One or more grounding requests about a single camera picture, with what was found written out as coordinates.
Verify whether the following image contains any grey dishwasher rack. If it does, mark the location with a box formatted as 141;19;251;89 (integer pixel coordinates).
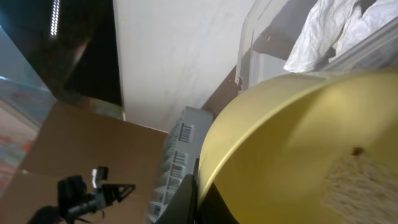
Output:
146;106;213;223

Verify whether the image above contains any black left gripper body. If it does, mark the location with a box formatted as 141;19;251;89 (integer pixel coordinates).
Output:
57;175;108;223

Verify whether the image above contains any yellow bowl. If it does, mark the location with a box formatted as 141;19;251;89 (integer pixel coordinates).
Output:
198;71;397;223

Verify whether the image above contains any white paper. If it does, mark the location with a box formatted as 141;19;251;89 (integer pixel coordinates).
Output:
284;0;397;73

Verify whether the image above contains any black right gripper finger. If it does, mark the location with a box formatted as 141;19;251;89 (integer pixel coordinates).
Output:
155;174;197;224

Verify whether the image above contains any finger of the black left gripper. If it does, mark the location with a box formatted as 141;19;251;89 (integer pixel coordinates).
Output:
102;184;136;202

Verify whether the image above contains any clear plastic bin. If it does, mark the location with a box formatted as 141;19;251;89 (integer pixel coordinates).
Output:
236;0;397;90

